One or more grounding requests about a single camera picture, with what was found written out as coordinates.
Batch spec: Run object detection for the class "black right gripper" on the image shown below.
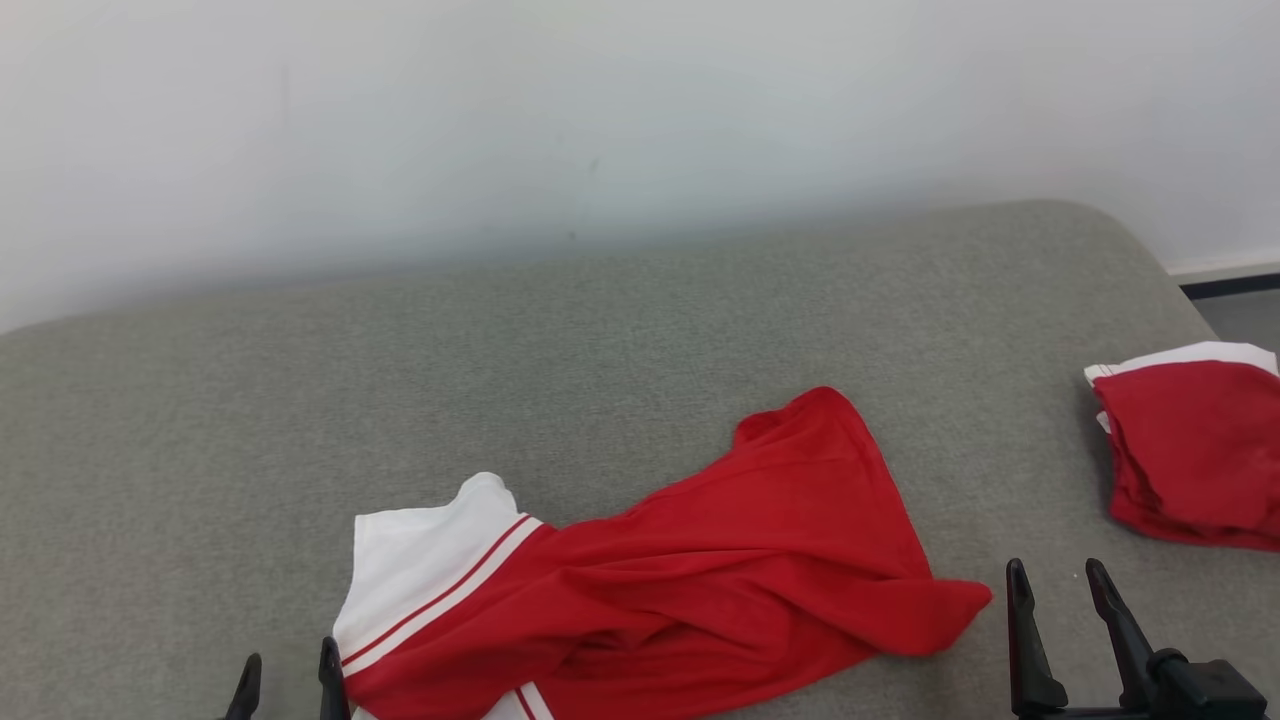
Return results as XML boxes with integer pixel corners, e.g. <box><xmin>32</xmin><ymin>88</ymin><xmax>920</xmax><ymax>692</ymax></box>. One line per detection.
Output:
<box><xmin>1005</xmin><ymin>558</ymin><xmax>1269</xmax><ymax>720</ymax></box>

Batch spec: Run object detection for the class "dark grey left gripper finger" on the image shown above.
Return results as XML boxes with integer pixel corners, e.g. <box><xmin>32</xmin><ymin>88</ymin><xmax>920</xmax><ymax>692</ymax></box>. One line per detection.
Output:
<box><xmin>318</xmin><ymin>636</ymin><xmax>352</xmax><ymax>720</ymax></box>
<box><xmin>222</xmin><ymin>653</ymin><xmax>263</xmax><ymax>720</ymax></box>

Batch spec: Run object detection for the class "red garment with white stripe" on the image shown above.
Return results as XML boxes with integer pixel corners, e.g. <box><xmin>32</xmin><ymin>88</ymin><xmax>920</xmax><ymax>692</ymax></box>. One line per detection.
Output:
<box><xmin>1084</xmin><ymin>341</ymin><xmax>1280</xmax><ymax>553</ymax></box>

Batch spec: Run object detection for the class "red white garment with tag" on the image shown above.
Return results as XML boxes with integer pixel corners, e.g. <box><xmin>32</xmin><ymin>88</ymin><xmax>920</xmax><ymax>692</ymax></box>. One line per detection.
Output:
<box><xmin>333</xmin><ymin>386</ymin><xmax>993</xmax><ymax>720</ymax></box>

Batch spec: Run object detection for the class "black white wall baseboard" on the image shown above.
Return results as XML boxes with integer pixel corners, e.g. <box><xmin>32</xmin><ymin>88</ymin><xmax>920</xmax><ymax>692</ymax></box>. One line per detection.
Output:
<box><xmin>1168</xmin><ymin>258</ymin><xmax>1280</xmax><ymax>301</ymax></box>

